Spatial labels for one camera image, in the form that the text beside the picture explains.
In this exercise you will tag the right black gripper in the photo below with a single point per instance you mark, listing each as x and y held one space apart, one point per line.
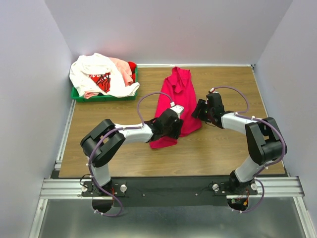
201 104

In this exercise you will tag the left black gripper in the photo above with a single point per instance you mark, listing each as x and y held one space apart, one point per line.
178 126

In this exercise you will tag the magenta t shirt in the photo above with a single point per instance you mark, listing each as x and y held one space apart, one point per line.
179 94

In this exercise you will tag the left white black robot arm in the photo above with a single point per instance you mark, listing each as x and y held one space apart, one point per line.
102 143

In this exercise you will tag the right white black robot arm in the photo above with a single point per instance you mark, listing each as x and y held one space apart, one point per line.
266 145

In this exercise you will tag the red t shirt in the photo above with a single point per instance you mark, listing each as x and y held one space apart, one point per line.
133 67

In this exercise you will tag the light pink t shirt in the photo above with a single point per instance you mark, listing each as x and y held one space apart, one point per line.
109 76

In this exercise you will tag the green plastic bin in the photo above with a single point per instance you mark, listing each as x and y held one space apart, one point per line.
102 98

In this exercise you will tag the white printed t shirt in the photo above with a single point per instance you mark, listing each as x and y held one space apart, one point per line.
78 78

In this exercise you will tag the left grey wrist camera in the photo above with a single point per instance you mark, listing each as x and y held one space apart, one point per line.
178 109

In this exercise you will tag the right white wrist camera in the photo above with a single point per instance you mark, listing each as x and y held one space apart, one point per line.
212 90

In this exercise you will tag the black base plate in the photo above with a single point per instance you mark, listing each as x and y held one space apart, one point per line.
170 191

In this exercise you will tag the aluminium frame rail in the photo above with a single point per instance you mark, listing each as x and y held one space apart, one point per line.
273 187

